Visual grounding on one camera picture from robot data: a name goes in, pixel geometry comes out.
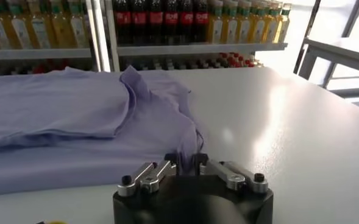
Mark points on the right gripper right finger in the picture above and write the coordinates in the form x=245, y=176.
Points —
x=234, y=176

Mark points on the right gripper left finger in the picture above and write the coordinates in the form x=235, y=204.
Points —
x=145, y=176

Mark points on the purple T-shirt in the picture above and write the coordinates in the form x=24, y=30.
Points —
x=60, y=106

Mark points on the grey metal shelf unit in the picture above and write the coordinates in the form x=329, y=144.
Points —
x=197, y=48
x=45, y=53

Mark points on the cola bottle red cap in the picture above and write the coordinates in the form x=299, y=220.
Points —
x=155, y=18
x=123, y=18
x=139, y=18
x=171, y=18
x=201, y=18
x=186, y=18

